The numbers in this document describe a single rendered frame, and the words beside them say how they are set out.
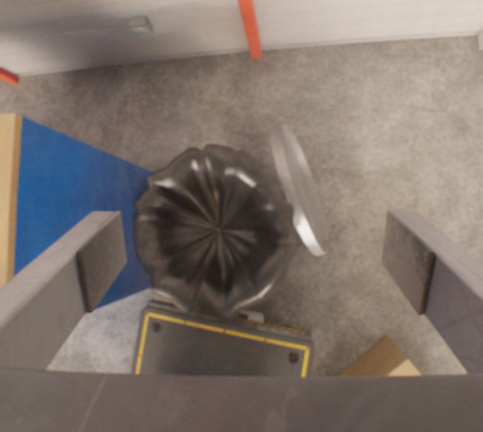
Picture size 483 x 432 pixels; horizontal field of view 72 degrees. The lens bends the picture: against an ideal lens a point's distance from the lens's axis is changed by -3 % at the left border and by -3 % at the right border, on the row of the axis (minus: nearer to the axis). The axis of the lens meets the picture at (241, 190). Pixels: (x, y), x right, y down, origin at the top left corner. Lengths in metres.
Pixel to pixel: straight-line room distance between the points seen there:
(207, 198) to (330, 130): 0.80
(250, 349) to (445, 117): 1.37
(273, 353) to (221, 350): 0.20
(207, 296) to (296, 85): 1.16
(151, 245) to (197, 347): 0.52
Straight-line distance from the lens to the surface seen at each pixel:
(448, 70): 2.00
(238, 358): 1.46
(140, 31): 1.70
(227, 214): 1.17
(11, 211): 1.01
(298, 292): 1.70
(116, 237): 0.16
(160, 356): 1.53
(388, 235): 0.17
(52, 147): 1.14
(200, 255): 1.17
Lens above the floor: 1.68
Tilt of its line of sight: 80 degrees down
